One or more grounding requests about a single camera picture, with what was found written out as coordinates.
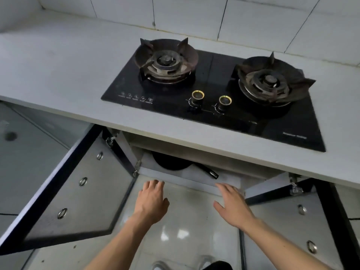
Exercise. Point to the person's right hand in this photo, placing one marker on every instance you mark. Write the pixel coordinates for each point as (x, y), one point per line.
(236, 210)

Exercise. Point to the person's left hand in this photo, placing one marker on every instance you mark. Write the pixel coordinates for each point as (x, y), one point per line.
(152, 202)

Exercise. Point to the black wok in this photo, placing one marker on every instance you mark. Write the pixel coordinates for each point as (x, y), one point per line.
(171, 163)

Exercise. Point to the black glass gas stove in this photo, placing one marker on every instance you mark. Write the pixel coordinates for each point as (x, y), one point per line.
(213, 81)

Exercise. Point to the person's right forearm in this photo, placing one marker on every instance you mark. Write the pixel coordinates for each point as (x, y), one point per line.
(284, 247)

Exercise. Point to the person's left forearm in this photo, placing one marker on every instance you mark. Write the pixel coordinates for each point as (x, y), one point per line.
(121, 247)

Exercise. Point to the person's black trousers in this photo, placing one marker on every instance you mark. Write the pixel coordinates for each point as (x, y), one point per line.
(222, 266)

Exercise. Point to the black gold-ringed stove knob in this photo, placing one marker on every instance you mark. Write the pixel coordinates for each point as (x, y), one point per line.
(197, 95)
(225, 100)

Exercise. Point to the narrow grey cabinet door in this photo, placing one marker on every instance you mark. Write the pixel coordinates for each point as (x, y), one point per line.
(62, 123)

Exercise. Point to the white right shoe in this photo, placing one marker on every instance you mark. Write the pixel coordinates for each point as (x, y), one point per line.
(204, 262)

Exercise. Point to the white shoe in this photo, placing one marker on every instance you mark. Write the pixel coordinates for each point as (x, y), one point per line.
(160, 266)
(204, 262)

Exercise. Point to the white left shoe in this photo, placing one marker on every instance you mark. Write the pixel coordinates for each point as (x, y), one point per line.
(160, 266)

